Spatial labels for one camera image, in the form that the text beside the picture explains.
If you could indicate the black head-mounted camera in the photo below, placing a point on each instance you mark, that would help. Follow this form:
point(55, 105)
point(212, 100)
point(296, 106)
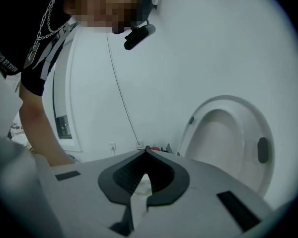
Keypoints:
point(139, 36)

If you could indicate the white oval toilet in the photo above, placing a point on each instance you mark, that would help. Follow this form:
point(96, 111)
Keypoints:
point(213, 137)

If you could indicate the person's left forearm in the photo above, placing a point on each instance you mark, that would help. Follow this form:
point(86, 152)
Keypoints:
point(39, 128)

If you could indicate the white wall socket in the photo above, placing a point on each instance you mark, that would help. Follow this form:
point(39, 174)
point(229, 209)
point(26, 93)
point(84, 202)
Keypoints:
point(112, 145)
point(139, 144)

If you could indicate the person's face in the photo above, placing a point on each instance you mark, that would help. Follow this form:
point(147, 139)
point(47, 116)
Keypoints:
point(101, 6)

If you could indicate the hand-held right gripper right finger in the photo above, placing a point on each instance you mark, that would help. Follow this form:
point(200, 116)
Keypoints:
point(201, 207)

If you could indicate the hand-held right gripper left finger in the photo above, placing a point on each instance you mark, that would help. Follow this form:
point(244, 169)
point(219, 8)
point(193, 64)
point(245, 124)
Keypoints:
point(89, 202)

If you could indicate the person's black printed t-shirt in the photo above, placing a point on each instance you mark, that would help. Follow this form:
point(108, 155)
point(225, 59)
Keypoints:
point(33, 84)

